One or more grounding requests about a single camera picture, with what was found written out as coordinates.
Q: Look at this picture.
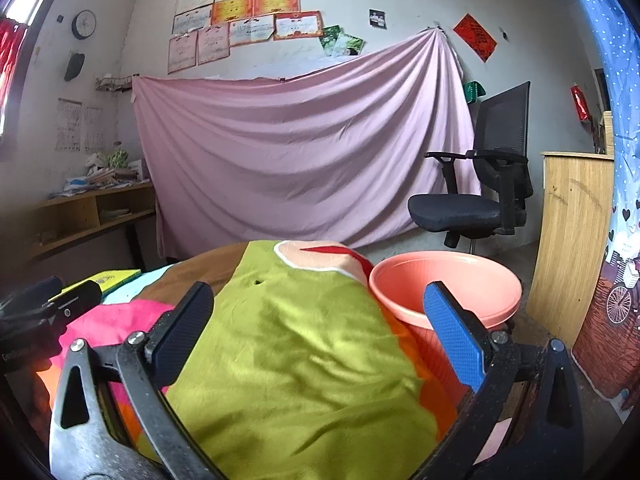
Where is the round wall clock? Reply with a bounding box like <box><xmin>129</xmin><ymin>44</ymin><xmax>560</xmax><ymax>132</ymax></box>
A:
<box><xmin>71</xmin><ymin>9</ymin><xmax>97</xmax><ymax>40</ymax></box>

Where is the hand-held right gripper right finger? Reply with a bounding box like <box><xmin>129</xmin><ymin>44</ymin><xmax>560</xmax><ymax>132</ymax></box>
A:
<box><xmin>412</xmin><ymin>281</ymin><xmax>585</xmax><ymax>480</ymax></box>

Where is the black office chair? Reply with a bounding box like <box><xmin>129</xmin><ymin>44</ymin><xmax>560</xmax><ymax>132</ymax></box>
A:
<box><xmin>407</xmin><ymin>81</ymin><xmax>535</xmax><ymax>255</ymax></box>

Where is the green landscape photo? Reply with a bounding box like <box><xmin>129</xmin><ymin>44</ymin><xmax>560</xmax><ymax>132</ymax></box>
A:
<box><xmin>320</xmin><ymin>25</ymin><xmax>346</xmax><ymax>56</ymax></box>
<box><xmin>334</xmin><ymin>34</ymin><xmax>365</xmax><ymax>59</ymax></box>

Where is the yellow book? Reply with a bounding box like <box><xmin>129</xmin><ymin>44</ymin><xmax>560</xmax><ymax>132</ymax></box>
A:
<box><xmin>62</xmin><ymin>269</ymin><xmax>142</xmax><ymax>297</ymax></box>

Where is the red hanging packet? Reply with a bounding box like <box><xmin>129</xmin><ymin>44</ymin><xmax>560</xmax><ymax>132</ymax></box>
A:
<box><xmin>571</xmin><ymin>85</ymin><xmax>592</xmax><ymax>122</ymax></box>

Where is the red diamond paper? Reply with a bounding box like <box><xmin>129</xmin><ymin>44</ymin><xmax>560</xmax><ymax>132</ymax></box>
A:
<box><xmin>453</xmin><ymin>13</ymin><xmax>498</xmax><ymax>63</ymax></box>

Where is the wall calendar sheet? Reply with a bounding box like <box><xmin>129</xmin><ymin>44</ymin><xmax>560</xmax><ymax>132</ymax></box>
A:
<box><xmin>82</xmin><ymin>105</ymin><xmax>105</xmax><ymax>153</ymax></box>
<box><xmin>54</xmin><ymin>98</ymin><xmax>83</xmax><ymax>152</ymax></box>

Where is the pile of papers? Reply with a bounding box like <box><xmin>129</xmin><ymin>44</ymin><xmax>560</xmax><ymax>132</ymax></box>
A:
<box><xmin>48</xmin><ymin>165</ymin><xmax>146</xmax><ymax>198</ymax></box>

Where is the salmon plastic bin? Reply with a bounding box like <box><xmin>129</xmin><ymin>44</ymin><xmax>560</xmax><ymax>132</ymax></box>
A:
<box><xmin>369</xmin><ymin>252</ymin><xmax>523</xmax><ymax>401</ymax></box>

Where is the wooden cabinet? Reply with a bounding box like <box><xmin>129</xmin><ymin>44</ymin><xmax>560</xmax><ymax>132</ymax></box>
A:
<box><xmin>527</xmin><ymin>151</ymin><xmax>616</xmax><ymax>348</ymax></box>

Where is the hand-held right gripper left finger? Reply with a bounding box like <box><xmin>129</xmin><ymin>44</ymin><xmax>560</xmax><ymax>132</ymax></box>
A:
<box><xmin>48</xmin><ymin>281</ymin><xmax>226</xmax><ymax>480</ymax></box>

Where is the pink hanging sheet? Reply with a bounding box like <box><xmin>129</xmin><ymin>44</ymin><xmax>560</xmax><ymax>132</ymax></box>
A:
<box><xmin>131</xmin><ymin>29</ymin><xmax>483</xmax><ymax>259</ymax></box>

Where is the wire wall rack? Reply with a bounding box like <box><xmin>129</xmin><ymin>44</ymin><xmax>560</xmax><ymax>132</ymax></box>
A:
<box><xmin>95</xmin><ymin>74</ymin><xmax>136</xmax><ymax>93</ymax></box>

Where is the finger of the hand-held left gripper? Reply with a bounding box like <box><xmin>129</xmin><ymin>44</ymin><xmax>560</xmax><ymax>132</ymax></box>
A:
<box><xmin>47</xmin><ymin>280</ymin><xmax>102</xmax><ymax>322</ymax></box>
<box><xmin>0</xmin><ymin>276</ymin><xmax>63</xmax><ymax>313</ymax></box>

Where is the group of wall certificates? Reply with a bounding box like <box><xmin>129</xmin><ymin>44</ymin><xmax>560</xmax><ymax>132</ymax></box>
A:
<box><xmin>167</xmin><ymin>0</ymin><xmax>351</xmax><ymax>75</ymax></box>

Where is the red window decoration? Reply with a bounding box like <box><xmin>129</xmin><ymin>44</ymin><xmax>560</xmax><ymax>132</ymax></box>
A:
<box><xmin>0</xmin><ymin>17</ymin><xmax>28</xmax><ymax>91</ymax></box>

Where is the wooden desk shelf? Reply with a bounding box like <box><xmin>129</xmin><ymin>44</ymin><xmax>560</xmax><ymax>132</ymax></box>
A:
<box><xmin>30</xmin><ymin>182</ymin><xmax>157</xmax><ymax>261</ymax></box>

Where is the colourful patchwork blanket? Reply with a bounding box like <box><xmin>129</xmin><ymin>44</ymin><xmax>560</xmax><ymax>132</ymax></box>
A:
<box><xmin>35</xmin><ymin>240</ymin><xmax>461</xmax><ymax>480</ymax></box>

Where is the printed blue curtain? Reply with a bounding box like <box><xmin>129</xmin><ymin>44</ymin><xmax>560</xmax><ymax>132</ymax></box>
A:
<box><xmin>557</xmin><ymin>0</ymin><xmax>640</xmax><ymax>411</ymax></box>

